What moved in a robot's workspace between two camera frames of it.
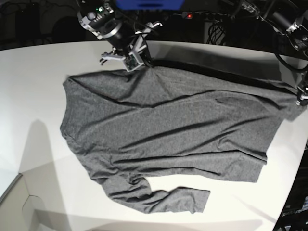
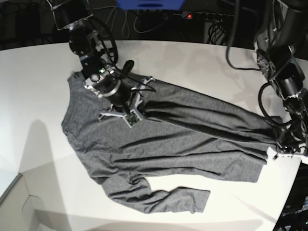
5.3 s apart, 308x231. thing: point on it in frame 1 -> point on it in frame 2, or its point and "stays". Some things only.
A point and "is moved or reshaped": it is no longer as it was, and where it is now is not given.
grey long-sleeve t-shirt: [127, 124] is moved or reshaped
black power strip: [222, 17] stays
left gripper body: [137, 55] -> [124, 99]
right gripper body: [302, 92] -> [288, 147]
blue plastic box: [149, 5] stays
